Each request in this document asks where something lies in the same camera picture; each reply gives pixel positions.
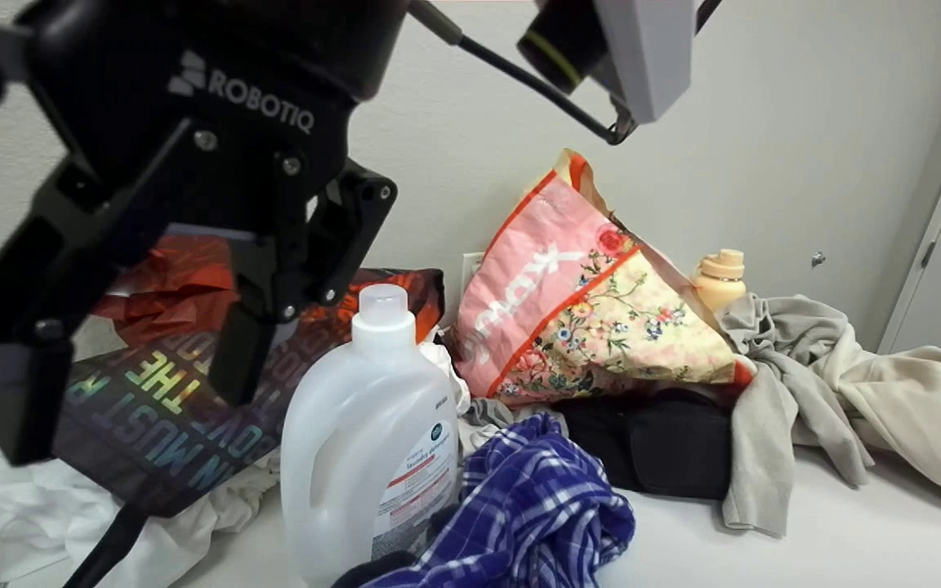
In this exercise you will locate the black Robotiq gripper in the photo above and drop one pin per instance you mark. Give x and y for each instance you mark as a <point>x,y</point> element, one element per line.
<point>231,119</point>

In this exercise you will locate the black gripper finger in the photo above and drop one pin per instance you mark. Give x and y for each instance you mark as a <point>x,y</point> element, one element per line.
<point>14,314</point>

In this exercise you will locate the blue plaid cloth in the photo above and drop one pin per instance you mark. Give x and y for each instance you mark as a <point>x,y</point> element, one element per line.
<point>537,501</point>

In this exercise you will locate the black garment white trim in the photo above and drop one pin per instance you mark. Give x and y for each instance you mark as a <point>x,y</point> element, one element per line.
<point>656,441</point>

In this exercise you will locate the gray fleece garment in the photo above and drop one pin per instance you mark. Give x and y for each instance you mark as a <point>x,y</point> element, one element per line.
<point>785,370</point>

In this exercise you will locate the orange patterned bag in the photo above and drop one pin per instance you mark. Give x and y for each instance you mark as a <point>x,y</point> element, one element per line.
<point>407,299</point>

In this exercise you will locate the black tote rainbow text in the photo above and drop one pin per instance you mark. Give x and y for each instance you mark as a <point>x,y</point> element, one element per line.
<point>164,436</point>

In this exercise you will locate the translucent detergent jug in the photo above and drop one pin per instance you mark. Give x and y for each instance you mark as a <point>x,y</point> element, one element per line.
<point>362,446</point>

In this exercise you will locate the pink floral tote bag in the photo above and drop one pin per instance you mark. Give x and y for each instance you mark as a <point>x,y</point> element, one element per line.
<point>579,304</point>

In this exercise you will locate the yellow bottle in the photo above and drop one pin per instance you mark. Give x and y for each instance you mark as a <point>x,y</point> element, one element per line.
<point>720,283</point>

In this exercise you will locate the gray wrist camera box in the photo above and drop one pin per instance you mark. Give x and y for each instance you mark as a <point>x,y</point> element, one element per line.
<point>637,54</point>

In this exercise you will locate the small dark wall fixture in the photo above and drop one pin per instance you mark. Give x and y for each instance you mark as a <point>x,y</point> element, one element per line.
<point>814,259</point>

